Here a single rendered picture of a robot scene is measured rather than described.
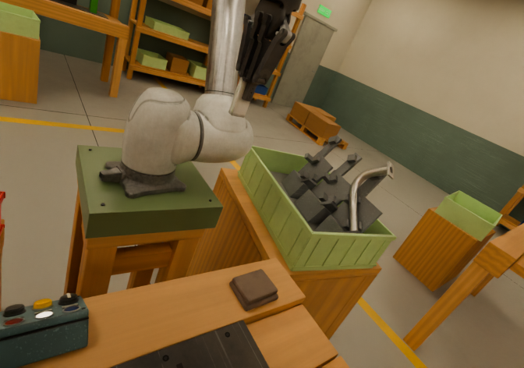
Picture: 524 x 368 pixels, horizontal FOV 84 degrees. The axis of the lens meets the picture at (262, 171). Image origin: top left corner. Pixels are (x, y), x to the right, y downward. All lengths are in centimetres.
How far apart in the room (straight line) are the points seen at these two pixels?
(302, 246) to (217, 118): 48
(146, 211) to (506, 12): 737
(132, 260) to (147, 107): 45
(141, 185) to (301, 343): 57
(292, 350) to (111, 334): 36
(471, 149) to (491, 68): 156
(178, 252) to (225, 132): 40
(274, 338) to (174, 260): 43
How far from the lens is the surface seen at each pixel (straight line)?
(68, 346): 60
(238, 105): 56
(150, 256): 98
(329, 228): 116
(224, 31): 97
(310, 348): 77
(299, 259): 101
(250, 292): 71
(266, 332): 73
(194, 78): 579
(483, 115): 718
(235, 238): 128
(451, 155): 722
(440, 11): 809
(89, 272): 95
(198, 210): 88
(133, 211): 82
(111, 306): 66
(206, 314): 68
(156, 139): 82
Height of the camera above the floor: 143
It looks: 24 degrees down
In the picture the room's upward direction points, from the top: 23 degrees clockwise
